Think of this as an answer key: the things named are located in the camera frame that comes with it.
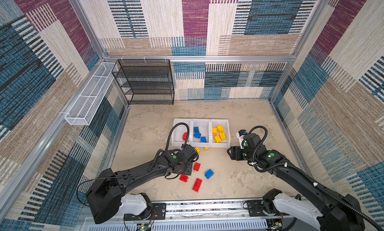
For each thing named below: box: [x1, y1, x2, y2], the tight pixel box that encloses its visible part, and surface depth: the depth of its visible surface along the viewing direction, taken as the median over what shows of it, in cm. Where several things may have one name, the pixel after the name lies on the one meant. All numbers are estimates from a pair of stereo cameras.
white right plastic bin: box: [210, 119, 231, 148], surface depth 100 cm
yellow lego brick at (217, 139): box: [214, 135, 222, 143], surface depth 98 cm
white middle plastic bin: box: [191, 118, 212, 148], surface depth 101 cm
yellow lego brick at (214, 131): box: [212, 127, 218, 136], surface depth 101 cm
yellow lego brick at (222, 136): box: [219, 132, 227, 141], surface depth 99 cm
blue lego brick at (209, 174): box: [204, 168, 215, 179], surface depth 85 cm
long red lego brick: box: [192, 178, 203, 193], surface depth 82 cm
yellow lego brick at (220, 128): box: [217, 125, 225, 133], surface depth 103 cm
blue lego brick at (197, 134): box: [194, 131, 202, 139], surface depth 102 cm
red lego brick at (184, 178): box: [179, 174, 189, 183], surface depth 85 cm
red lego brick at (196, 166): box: [193, 162, 201, 172], surface depth 89 cm
